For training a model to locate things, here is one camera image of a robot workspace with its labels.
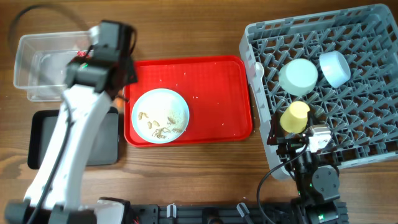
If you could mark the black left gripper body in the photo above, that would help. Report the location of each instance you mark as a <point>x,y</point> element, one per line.
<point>132,73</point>

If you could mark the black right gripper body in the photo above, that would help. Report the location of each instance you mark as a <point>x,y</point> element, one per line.
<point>292,145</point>

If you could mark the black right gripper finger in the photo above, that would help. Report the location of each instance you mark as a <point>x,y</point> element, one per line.
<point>276,135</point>
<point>312,120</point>

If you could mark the yellow plastic cup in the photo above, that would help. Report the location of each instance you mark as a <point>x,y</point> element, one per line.
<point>295,117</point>

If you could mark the mint green bowl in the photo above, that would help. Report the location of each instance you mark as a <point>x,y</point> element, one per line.
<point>298,77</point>

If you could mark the red snack wrapper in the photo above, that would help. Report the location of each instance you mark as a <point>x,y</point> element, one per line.
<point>83,54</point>

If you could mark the light blue bowl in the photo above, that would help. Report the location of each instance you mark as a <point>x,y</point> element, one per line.
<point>335,68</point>

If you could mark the light blue plate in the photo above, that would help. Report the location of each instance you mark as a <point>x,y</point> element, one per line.
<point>159,104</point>

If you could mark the white plastic spoon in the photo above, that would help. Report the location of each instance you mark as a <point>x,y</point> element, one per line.
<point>259,70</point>

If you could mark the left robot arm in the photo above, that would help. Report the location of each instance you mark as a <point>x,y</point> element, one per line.
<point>93,81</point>

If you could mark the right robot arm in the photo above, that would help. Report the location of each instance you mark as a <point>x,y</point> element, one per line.
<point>317,182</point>

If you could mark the grey dishwasher rack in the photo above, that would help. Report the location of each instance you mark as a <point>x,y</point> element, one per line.
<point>361,113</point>

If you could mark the peanut shell pile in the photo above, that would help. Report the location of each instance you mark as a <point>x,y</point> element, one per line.
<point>166,133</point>

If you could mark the red plastic tray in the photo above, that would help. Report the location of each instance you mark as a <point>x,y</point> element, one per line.
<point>215,89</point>

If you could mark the clear plastic bin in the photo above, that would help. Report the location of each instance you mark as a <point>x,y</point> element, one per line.
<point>41,60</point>

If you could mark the black plastic bin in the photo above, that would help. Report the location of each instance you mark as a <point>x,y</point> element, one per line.
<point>105,147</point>

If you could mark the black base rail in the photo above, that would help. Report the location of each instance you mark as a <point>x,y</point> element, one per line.
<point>241,213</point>

